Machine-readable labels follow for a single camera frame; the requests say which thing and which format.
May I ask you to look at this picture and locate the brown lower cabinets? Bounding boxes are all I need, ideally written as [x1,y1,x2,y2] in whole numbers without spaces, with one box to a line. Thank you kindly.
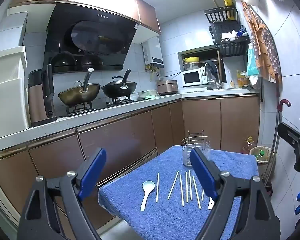
[0,96,261,233]

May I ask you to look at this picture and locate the black range hood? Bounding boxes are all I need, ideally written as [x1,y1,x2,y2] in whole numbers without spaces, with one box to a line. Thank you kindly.
[44,2,140,74]

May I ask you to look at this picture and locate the black wall rack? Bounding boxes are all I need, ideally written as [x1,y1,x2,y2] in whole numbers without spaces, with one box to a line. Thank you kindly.
[204,5,250,58]

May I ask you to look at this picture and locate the gas stove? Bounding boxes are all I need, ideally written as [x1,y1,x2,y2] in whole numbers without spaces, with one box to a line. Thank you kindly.
[65,97,135,116]

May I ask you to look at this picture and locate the brass wok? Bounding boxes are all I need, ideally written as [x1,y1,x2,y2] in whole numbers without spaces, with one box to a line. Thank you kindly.
[58,67,101,106]

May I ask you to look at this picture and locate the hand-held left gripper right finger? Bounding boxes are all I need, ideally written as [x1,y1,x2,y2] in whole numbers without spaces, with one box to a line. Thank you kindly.
[189,147,280,240]

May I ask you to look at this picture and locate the blue towel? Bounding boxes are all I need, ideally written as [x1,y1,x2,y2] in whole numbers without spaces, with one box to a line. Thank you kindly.
[98,145,259,240]

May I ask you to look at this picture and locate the brown electric kettle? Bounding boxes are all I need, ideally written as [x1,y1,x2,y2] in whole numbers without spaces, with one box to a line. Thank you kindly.
[27,64,57,127]

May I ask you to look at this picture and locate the brown rice cooker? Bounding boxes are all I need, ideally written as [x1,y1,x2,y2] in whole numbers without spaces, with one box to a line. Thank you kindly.
[157,80,178,96]

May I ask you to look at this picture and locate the teal plastic bag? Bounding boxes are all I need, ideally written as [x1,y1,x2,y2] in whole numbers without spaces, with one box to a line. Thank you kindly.
[247,44,259,77]

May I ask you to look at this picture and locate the metal pole red handle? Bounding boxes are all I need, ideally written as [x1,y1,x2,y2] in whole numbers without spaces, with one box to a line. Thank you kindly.
[267,99,292,180]

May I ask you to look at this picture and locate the metal basin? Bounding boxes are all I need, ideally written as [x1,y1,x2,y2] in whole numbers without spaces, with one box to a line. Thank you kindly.
[137,90,157,98]

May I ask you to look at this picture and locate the yellow roll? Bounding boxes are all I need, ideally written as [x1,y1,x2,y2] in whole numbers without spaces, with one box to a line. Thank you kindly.
[222,0,234,20]

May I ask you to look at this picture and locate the dark red plastic object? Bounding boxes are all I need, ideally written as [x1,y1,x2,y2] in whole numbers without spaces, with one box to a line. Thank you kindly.
[264,180,273,196]

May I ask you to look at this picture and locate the cooking oil bottle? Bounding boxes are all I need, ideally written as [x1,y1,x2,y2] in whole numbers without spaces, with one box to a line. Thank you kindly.
[242,136,256,155]

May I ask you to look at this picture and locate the glass bowl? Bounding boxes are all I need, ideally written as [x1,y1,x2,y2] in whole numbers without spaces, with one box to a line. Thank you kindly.
[184,63,203,72]

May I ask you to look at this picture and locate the bunch of wooden chopsticks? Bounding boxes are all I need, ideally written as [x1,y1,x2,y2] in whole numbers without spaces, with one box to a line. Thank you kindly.
[156,170,205,209]

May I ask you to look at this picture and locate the metal faucet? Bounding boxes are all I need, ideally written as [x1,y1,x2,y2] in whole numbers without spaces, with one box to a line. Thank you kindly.
[202,62,222,89]

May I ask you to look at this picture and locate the white storage unit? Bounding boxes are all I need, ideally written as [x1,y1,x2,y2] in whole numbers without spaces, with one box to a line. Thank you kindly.
[0,45,32,142]

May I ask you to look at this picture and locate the woven trash bin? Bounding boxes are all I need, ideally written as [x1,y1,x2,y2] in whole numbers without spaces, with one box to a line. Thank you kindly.
[249,146,273,181]

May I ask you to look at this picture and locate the metal wire utensil holder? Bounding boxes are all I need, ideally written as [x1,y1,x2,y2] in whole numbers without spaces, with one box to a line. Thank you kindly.
[181,130,211,168]

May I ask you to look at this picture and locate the black wok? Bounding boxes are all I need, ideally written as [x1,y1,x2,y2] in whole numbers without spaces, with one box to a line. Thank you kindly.
[101,69,135,98]

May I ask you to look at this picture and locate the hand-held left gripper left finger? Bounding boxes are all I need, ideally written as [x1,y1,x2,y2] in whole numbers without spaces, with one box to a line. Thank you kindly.
[17,147,107,240]

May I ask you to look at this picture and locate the white water heater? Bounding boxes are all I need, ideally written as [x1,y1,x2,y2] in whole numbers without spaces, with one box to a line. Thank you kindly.
[142,37,164,68]

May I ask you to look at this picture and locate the white microwave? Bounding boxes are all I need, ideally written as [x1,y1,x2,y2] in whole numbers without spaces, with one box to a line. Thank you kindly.
[181,69,208,87]

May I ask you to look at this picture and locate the brown floral apron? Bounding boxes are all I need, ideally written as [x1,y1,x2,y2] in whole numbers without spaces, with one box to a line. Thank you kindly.
[240,0,282,83]

